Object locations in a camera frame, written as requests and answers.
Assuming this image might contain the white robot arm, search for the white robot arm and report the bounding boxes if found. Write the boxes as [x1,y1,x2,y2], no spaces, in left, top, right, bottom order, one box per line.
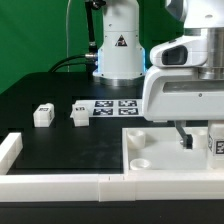
[90,0,224,148]

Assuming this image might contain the white U-shaped fence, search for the white U-shaped fence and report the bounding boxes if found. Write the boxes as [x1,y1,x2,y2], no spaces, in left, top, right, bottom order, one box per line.
[0,133,224,203]

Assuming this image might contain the black cables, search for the black cables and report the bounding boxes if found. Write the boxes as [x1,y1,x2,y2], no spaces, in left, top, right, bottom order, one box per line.
[48,53,100,73]

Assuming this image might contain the white square tabletop tray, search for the white square tabletop tray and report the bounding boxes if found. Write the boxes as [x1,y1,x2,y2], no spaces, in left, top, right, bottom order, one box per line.
[122,127,224,174]

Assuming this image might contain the white marker sheet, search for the white marker sheet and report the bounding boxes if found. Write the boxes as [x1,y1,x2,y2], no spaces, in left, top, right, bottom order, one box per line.
[70,99,142,117]

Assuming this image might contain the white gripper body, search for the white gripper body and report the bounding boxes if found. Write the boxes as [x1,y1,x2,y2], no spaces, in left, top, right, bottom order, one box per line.
[142,66,224,121]

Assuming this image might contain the grey thin cable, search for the grey thin cable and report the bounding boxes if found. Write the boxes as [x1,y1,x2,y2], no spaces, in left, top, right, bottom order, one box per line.
[65,0,73,73]

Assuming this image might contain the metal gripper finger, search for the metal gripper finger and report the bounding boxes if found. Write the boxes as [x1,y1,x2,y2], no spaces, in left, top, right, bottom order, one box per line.
[174,121,193,149]

